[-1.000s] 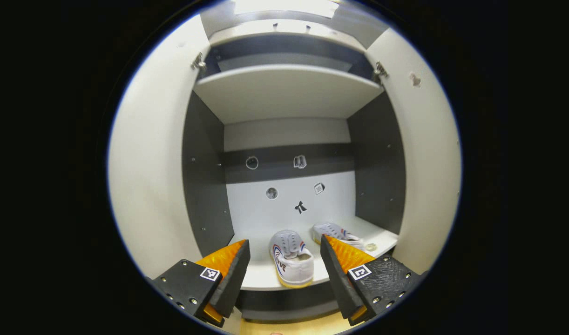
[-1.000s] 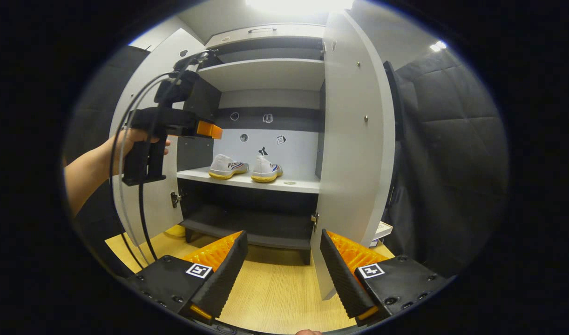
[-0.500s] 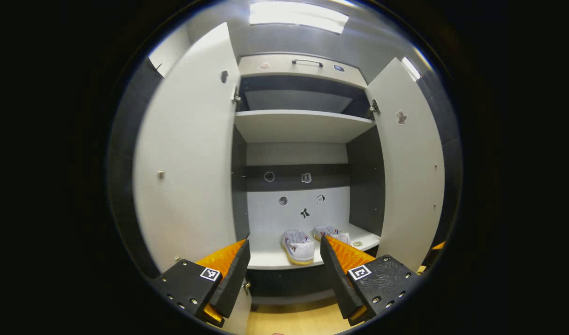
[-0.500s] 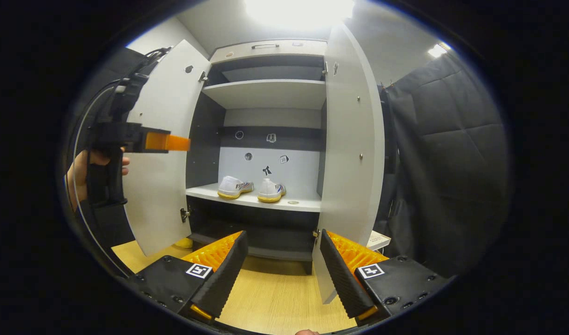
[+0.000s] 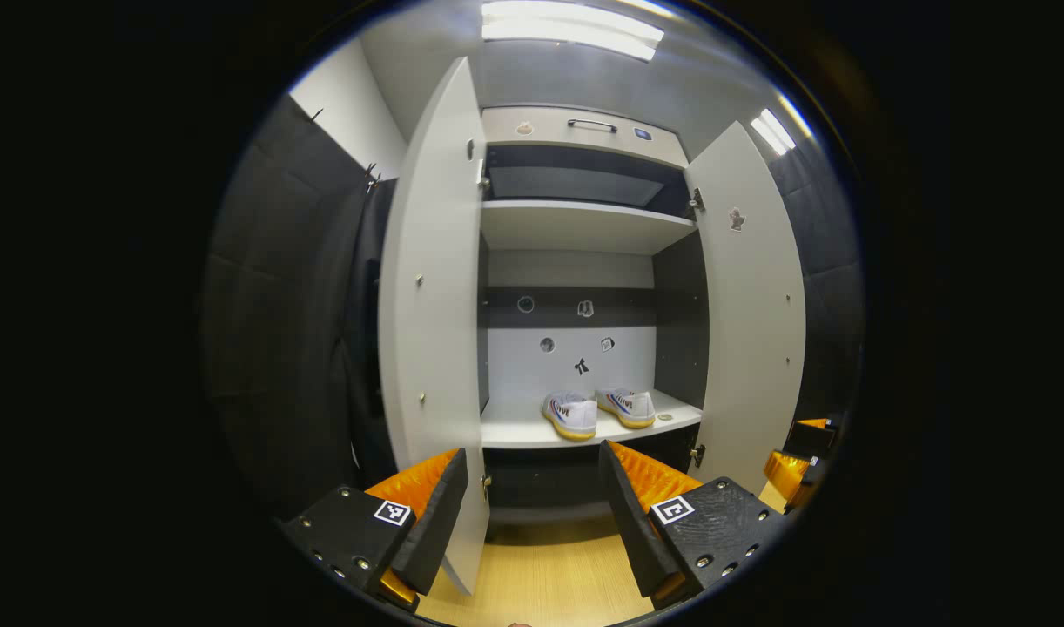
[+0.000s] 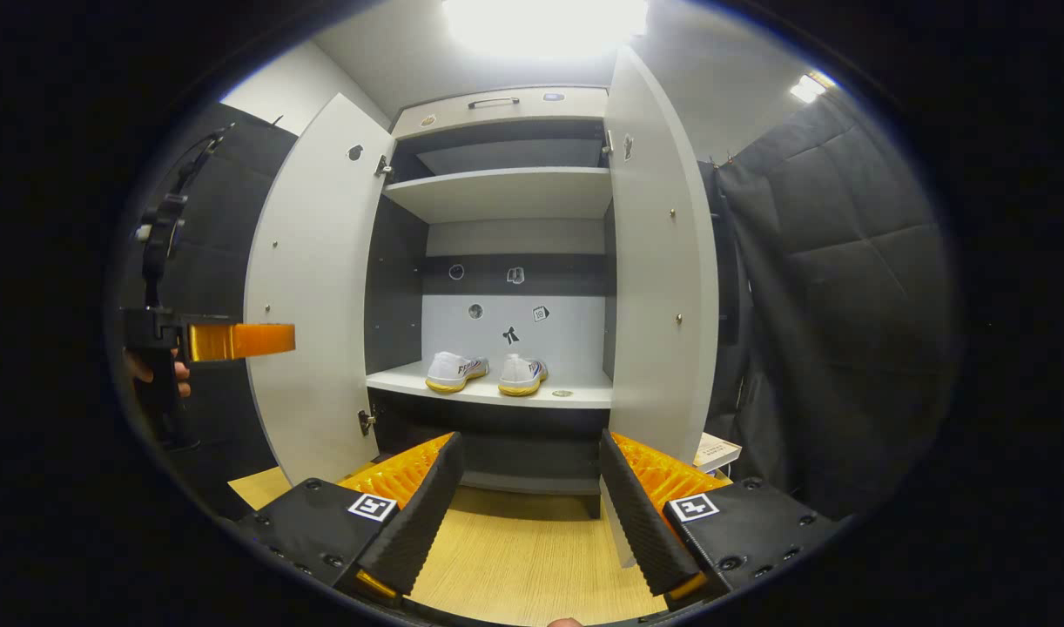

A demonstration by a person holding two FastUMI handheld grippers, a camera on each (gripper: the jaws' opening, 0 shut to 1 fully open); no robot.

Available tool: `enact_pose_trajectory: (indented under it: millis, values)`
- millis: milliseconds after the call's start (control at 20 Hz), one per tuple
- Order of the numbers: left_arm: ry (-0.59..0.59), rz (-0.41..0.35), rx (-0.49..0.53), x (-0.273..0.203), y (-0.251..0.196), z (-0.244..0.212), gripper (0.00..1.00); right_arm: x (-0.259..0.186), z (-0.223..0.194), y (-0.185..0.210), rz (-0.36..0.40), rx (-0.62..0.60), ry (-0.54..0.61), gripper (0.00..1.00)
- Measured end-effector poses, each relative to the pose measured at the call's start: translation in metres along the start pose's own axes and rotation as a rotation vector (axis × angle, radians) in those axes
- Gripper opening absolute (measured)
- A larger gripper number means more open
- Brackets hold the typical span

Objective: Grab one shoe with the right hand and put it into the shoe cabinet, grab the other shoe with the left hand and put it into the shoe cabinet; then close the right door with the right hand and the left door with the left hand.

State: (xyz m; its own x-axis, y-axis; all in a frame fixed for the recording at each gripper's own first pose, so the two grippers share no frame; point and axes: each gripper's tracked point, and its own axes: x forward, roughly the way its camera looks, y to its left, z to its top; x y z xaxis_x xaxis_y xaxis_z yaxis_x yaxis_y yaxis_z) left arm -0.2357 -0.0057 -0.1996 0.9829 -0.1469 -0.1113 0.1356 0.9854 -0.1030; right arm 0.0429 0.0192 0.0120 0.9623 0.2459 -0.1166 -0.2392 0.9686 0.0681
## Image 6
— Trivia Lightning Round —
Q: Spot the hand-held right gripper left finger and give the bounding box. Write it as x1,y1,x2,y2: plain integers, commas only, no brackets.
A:
232,431,465,610

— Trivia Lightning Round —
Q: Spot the grey shoe cabinet door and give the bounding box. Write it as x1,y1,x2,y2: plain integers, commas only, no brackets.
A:
600,45,721,569
243,92,398,487

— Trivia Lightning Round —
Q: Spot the small ceiling light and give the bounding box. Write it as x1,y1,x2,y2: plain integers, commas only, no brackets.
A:
789,70,838,105

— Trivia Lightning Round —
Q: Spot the white shoe yellow sole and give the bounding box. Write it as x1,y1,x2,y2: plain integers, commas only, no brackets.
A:
497,353,549,398
424,351,490,394

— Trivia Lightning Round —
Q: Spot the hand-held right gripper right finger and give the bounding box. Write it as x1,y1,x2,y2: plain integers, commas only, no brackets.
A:
598,429,838,612

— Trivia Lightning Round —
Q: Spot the black door bar handle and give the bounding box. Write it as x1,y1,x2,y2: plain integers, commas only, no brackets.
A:
713,187,751,347

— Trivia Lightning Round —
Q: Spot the grey shoe cabinet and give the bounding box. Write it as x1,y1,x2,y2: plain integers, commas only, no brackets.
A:
362,85,616,519

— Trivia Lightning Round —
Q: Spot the large ceiling light panel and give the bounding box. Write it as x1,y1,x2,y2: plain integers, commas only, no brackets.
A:
441,0,650,62

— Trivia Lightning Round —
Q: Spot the grey cabinet drawer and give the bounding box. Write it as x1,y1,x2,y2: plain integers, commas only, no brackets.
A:
391,85,609,140

